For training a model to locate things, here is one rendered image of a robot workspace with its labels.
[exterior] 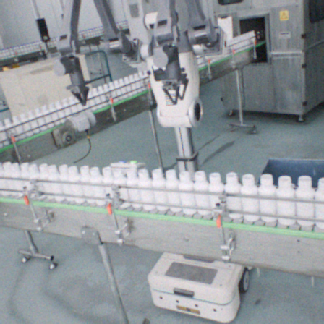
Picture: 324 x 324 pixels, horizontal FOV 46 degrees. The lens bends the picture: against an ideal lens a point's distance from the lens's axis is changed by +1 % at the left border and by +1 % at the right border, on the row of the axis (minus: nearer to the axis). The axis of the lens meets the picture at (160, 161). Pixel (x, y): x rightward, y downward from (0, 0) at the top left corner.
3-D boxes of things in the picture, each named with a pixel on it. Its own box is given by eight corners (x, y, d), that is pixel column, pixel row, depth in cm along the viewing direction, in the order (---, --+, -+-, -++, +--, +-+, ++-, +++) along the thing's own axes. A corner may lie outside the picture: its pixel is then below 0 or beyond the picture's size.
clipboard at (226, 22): (220, 42, 511) (217, 16, 498) (234, 41, 495) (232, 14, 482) (218, 43, 508) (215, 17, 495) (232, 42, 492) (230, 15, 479)
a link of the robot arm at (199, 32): (213, 27, 173) (202, 30, 175) (205, 19, 164) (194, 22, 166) (214, 48, 172) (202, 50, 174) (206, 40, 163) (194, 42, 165)
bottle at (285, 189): (288, 228, 126) (285, 184, 119) (273, 221, 131) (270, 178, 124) (300, 220, 128) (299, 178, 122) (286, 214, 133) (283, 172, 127)
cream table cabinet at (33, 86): (82, 126, 647) (61, 55, 600) (103, 129, 604) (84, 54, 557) (22, 150, 580) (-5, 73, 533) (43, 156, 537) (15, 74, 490)
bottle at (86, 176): (84, 203, 168) (74, 170, 161) (91, 197, 172) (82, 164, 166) (95, 204, 165) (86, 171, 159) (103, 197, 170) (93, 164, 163)
